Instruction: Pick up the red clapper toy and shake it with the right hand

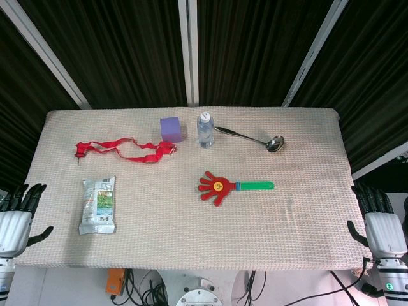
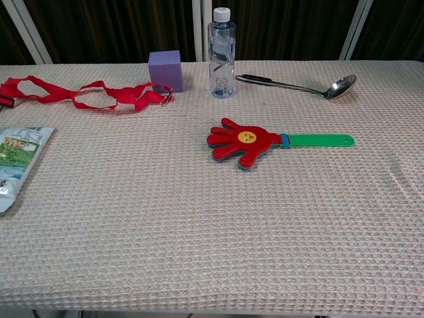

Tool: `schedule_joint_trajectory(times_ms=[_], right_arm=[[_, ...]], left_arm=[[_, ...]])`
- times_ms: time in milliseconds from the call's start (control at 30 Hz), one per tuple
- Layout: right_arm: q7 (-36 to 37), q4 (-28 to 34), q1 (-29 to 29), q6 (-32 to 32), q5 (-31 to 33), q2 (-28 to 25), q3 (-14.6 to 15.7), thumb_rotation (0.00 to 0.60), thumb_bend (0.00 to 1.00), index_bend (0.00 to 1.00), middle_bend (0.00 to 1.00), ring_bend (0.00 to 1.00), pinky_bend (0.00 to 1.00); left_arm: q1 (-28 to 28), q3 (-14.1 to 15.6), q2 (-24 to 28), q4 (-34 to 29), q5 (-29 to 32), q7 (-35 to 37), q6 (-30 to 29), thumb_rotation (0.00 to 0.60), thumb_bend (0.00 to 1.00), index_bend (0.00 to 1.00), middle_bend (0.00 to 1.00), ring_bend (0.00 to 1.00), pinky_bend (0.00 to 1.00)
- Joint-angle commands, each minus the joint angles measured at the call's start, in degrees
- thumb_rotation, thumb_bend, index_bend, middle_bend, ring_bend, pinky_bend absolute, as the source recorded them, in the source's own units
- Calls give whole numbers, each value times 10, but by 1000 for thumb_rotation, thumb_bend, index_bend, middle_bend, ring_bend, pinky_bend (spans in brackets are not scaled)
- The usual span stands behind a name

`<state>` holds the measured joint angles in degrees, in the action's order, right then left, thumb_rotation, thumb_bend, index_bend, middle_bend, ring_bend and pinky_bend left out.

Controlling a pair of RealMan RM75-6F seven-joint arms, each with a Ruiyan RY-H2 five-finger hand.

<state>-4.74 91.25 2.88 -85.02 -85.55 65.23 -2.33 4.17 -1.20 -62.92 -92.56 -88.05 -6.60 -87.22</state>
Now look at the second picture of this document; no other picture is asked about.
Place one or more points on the clear plastic water bottle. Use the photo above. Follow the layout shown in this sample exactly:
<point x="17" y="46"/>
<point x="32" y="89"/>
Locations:
<point x="221" y="59"/>

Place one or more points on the white frame post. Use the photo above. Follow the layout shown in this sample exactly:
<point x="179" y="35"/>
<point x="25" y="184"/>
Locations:
<point x="198" y="30"/>
<point x="356" y="30"/>
<point x="30" y="36"/>

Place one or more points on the white green snack bag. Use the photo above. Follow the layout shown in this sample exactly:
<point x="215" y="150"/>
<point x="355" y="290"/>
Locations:
<point x="16" y="159"/>

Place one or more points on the purple foam cube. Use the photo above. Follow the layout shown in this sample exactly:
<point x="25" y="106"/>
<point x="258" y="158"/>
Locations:
<point x="165" y="71"/>

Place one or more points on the beige waffle tablecloth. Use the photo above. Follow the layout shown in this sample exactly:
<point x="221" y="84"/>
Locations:
<point x="165" y="215"/>

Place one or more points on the black pleated curtain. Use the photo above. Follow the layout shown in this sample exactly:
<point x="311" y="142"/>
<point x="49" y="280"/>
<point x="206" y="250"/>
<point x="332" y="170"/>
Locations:
<point x="116" y="30"/>

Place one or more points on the metal soup ladle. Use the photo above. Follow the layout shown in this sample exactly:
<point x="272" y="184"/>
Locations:
<point x="341" y="86"/>

